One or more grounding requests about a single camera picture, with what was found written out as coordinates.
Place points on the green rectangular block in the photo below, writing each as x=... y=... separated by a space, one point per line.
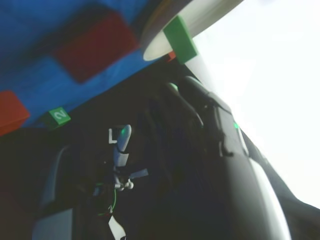
x=181 y=40

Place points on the red rectangular block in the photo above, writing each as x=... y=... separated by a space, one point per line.
x=95 y=47

